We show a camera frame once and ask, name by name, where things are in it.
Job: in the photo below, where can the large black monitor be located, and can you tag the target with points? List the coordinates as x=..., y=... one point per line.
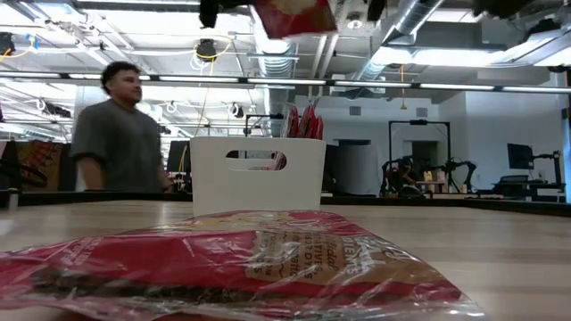
x=178, y=156

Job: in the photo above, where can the distant black robot arms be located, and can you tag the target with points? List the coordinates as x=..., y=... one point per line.
x=464, y=167

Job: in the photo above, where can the person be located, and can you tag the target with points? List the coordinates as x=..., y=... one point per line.
x=118, y=142

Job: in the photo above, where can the distant black desk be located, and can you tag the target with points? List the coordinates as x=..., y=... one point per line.
x=526, y=185

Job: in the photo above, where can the long ceiling light strip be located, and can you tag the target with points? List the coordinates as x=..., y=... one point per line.
x=379, y=84

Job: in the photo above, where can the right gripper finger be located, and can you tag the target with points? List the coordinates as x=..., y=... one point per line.
x=376, y=8

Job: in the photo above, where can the black metal table frame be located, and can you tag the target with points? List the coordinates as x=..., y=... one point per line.
x=44, y=197

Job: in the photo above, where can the white plastic basket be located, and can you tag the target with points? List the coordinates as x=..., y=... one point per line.
x=259, y=191

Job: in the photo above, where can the black ceiling camera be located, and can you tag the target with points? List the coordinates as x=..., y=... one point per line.
x=206, y=49

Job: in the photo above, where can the small black frame rig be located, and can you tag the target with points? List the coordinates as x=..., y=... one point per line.
x=263, y=117

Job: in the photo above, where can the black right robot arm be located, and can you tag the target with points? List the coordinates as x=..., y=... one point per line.
x=504, y=6

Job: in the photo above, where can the wide silver ventilation duct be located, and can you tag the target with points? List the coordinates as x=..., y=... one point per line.
x=276, y=80

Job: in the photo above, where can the orange patterned artwork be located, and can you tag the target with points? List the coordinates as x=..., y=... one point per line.
x=40, y=165

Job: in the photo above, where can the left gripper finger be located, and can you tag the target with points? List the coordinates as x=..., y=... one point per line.
x=208, y=11

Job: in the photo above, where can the tall black frame rig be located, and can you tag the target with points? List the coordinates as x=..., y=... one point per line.
x=390, y=142

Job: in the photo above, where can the black monitor on arm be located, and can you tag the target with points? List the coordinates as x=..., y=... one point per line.
x=519, y=156

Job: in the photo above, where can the slanted silver ventilation duct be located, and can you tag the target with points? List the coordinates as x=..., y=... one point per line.
x=401, y=27

